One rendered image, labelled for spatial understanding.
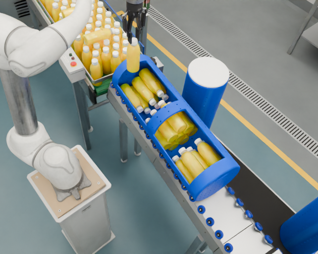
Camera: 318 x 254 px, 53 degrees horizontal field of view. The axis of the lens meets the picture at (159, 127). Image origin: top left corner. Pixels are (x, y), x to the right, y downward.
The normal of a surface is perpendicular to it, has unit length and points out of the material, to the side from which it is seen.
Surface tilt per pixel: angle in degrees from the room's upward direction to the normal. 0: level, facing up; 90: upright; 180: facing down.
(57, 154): 5
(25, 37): 9
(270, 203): 0
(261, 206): 0
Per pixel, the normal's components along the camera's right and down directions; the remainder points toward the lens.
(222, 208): 0.08, -0.55
